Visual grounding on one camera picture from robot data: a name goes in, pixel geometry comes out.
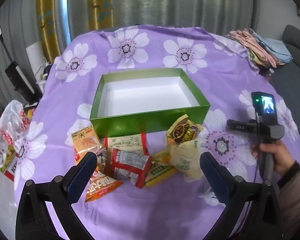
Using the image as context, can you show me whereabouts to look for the pale cream snack packet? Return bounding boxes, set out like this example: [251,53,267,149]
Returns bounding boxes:
[169,140,204,182]

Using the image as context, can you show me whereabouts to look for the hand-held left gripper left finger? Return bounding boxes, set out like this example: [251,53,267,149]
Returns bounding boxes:
[15,151,98,240]

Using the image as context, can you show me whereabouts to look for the silver patterned snack packet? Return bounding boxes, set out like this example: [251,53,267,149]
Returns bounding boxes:
[96,151,113,174]

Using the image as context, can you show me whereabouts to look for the orange white snack packet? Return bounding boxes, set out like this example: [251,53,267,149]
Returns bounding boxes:
[84,169,124,202]

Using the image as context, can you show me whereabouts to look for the person's right hand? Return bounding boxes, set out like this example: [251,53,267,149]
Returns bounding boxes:
[250,140,300,180]

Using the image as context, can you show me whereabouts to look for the red white cardboard box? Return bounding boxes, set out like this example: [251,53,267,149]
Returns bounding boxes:
[0,147,19,182]

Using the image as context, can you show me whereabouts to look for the white red plastic bag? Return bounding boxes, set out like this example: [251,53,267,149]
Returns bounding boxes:
[0,100,34,150]

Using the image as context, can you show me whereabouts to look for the white panel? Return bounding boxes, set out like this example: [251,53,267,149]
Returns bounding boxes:
[25,41,44,67]

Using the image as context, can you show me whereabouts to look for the purple floral sheet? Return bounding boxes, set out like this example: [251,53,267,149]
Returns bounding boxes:
[14,24,300,240]

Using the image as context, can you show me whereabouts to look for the dark clutter pile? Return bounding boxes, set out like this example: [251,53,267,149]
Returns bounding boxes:
[37,57,54,93]

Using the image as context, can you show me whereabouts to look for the yellow black snack packet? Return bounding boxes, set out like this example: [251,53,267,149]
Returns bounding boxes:
[166,114,205,147]

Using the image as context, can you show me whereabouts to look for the grey sofa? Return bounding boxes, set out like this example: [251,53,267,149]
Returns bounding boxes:
[269,25,300,165]

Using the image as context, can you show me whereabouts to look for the green cardboard box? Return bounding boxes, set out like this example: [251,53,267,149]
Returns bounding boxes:
[89,67,211,139]

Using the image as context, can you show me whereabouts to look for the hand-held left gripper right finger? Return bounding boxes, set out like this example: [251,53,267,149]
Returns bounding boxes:
[199,152,283,240]

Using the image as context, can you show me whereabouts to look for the red grey-label snack packet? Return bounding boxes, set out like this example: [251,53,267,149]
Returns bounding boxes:
[111,148,153,189]

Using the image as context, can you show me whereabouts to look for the pile of folded clothes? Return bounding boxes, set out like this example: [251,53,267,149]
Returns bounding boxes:
[226,27,293,68]

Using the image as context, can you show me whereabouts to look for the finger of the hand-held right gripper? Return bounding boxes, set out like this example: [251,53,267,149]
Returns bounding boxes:
[227,119,257,133]

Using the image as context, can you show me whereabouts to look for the yellow deer-print curtain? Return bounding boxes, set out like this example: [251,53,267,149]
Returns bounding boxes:
[86,0,115,30]
[36,0,72,64]

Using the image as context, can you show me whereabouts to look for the yellow green snack packet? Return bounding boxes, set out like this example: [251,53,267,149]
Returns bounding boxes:
[142,150,178,189]

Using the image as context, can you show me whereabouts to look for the person's right forearm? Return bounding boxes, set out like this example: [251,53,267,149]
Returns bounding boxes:
[277,160,300,240]

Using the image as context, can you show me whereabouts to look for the orange rice cracker packet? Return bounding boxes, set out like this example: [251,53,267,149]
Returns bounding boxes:
[71,126,102,165]

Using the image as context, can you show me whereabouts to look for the grey curtain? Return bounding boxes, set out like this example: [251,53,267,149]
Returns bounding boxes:
[0,0,44,100]
[114,0,298,34]

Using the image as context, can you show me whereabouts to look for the cream red-edged snack packet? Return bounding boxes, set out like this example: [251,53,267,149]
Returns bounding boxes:
[105,133,150,157]

